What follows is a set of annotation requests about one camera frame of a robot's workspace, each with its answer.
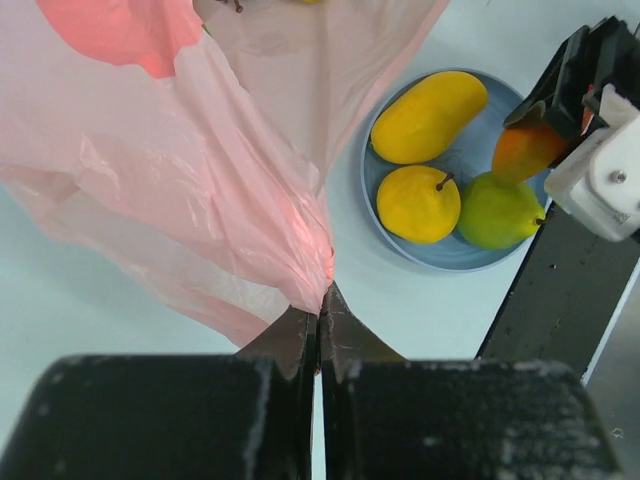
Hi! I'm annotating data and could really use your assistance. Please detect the yellow fake mango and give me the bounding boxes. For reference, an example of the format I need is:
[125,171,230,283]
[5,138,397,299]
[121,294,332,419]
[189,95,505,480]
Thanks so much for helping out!
[370,71,489,165]

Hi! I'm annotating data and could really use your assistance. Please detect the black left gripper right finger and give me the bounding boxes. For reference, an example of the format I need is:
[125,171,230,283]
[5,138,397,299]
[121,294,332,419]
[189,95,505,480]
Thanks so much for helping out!
[319,286,623,479]

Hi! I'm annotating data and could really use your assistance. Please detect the pink plastic bag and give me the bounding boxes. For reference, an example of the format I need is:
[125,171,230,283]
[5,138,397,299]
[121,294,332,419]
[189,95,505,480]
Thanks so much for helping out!
[1,1,446,346]

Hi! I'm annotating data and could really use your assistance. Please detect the red orange fake mango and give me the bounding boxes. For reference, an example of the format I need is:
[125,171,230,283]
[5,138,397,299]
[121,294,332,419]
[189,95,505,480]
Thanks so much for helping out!
[491,123,575,185]

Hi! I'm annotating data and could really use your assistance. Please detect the blue plastic bowl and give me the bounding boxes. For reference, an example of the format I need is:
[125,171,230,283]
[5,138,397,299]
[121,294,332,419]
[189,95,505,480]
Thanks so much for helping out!
[359,70,525,273]

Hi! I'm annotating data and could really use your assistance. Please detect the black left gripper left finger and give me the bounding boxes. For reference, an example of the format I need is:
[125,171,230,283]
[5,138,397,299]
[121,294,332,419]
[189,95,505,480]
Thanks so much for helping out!
[1,308,318,479]

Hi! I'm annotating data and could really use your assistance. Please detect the green fake pear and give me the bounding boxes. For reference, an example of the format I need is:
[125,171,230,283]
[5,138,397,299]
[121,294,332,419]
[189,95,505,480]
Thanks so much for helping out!
[457,172,546,250]

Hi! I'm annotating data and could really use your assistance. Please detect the yellow fake pear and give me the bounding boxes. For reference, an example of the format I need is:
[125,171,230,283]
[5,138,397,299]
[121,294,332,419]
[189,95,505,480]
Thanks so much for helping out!
[376,165,461,244]

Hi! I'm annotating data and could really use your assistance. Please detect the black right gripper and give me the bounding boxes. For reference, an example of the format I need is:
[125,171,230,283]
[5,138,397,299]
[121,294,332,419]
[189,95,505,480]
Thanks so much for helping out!
[503,16,639,139]

